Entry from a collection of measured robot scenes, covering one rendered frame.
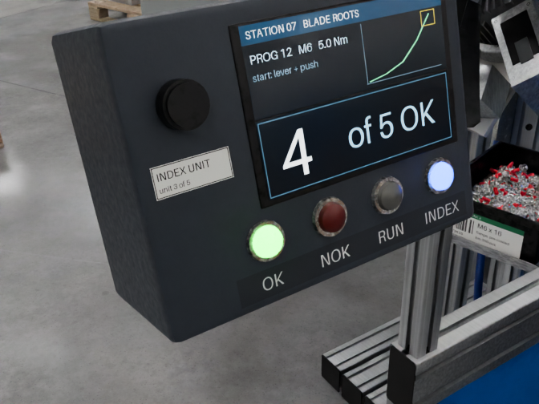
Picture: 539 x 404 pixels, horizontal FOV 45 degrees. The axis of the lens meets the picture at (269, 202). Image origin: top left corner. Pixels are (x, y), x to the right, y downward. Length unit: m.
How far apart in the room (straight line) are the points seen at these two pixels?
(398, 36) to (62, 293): 1.98
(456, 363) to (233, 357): 1.27
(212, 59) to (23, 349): 1.83
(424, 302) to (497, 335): 0.15
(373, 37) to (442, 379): 0.43
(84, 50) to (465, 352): 0.54
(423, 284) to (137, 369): 1.42
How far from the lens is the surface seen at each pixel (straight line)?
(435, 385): 0.76
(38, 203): 2.93
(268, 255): 0.41
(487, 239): 0.97
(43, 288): 2.38
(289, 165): 0.41
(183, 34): 0.37
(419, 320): 0.68
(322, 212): 0.42
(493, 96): 1.26
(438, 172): 0.48
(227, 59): 0.39
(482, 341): 0.78
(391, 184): 0.46
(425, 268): 0.64
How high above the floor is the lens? 1.34
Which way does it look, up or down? 30 degrees down
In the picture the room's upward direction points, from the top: 2 degrees counter-clockwise
